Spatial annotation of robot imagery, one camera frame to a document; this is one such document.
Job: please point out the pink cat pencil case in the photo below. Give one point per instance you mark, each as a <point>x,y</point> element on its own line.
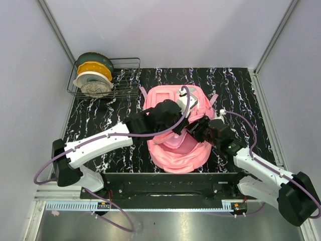
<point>174,141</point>

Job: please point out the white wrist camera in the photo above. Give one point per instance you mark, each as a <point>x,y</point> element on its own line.
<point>221,116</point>
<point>183,102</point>

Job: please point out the white plate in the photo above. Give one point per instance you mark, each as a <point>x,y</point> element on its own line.
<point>91,76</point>

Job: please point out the yellow plate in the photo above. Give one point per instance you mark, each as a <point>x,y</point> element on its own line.
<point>94,66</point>

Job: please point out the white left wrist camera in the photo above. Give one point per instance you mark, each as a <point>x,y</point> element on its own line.
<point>183,102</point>

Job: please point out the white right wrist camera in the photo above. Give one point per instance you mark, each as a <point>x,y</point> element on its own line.
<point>221,116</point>

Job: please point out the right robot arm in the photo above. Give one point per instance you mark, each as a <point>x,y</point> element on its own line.
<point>293,195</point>

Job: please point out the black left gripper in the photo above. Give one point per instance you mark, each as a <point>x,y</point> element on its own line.
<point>184,123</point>

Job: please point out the wire dish rack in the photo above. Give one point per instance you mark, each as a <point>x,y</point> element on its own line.
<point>125,79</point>

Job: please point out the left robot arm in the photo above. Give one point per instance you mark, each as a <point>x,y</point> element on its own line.
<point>69,158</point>

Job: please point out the pink student backpack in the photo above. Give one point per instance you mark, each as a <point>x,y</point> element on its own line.
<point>191,154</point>

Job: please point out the dark green plate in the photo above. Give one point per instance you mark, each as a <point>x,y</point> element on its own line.
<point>95,57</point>

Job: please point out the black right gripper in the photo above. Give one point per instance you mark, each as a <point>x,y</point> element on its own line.
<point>193,129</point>

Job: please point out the speckled grey plate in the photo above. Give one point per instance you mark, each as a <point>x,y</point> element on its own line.
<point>96,89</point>

